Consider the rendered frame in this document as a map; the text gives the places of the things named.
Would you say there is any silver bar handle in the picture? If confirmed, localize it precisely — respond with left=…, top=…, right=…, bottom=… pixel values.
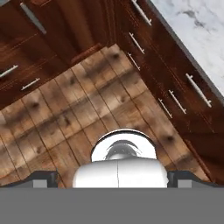
left=129, top=31, right=146, bottom=55
left=0, top=64, right=19, bottom=80
left=130, top=0, right=153, bottom=27
left=185, top=73, right=213, bottom=109
left=157, top=97, right=173, bottom=119
left=168, top=89, right=187, bottom=115
left=127, top=52, right=142, bottom=72
left=20, top=77, right=41, bottom=92
left=19, top=2, right=48, bottom=36

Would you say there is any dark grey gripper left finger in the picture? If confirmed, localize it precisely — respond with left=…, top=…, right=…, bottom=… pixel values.
left=0, top=170, right=60, bottom=189

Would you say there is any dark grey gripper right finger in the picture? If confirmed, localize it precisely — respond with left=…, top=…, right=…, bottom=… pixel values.
left=167, top=170, right=224, bottom=189

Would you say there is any dark wooden drawer cabinet run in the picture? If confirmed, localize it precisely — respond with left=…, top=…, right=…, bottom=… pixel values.
left=112, top=0, right=224, bottom=186

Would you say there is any dark wooden cupboard run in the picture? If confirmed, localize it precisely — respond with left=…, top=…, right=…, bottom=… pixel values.
left=0, top=0, right=116, bottom=111

